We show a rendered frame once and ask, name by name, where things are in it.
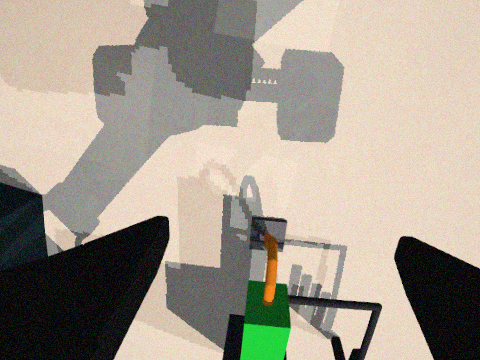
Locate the black post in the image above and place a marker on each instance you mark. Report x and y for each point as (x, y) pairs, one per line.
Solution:
(233, 338)

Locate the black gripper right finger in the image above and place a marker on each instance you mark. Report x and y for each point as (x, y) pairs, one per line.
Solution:
(444, 293)

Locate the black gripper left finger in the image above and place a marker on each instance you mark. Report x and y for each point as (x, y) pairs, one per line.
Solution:
(80, 303)

